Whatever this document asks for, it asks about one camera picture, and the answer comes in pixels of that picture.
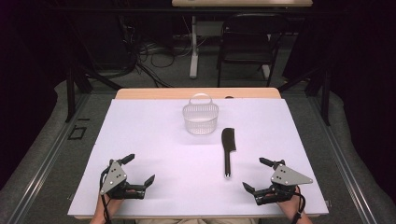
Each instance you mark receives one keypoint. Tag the white plastic basket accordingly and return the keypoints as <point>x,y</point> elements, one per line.
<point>200,118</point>

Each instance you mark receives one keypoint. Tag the wooden table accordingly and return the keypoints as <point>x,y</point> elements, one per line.
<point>155,93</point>

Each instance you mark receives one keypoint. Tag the background desk with white legs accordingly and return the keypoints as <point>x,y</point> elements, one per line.
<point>243,2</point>

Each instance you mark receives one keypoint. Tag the black folding chair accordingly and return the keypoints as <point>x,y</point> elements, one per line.
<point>249,46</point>

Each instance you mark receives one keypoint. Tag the metal floor rail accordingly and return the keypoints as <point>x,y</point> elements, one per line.
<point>43,165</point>
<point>342,165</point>

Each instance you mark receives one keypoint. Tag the white table mat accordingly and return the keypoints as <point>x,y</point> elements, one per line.
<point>155,149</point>

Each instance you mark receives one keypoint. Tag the person's left hand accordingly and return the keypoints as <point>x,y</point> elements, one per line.
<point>113,202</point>

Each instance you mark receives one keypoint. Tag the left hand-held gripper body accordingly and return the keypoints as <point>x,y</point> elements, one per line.
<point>115,177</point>

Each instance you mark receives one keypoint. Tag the person's right hand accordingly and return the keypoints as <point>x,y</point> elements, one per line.
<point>291,202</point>

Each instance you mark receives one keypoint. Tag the black metal stand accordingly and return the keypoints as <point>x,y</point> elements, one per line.
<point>71,93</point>
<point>325,99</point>

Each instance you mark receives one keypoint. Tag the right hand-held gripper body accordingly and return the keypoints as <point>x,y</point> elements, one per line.
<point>288,177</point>

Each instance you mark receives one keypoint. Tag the dark table grommet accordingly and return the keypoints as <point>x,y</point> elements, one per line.
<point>229,97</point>

